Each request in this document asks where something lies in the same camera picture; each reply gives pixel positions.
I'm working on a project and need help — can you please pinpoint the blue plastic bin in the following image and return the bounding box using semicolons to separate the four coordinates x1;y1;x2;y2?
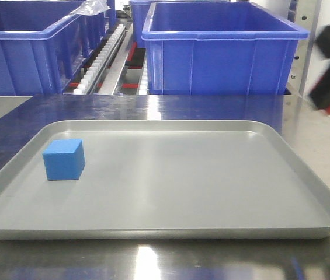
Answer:
130;1;234;50
142;1;308;95
0;1;116;96

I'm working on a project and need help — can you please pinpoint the blue plastic bin right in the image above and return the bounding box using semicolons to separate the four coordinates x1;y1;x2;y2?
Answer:
142;1;308;95

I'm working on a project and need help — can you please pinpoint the blue plastic bin rear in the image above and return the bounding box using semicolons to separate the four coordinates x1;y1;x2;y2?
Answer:
130;1;234;50

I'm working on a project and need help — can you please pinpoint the perforated metal shelf post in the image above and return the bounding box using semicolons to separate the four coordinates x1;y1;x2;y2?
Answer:
288;0;322;96

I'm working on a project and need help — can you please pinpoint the clear plastic bag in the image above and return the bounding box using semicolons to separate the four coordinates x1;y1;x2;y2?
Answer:
72;0;110;16

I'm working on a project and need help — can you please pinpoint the blue plastic bin left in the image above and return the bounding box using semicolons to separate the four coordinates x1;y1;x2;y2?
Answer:
0;1;116;96

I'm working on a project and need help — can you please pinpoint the roller conveyor rail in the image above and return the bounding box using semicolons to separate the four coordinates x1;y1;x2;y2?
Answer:
72;24;126;95

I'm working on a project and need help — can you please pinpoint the grey metal tray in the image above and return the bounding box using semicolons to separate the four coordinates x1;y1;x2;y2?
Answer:
0;120;330;240

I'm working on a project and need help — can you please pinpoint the blue foam cube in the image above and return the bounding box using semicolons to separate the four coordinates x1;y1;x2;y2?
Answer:
42;139;85;181

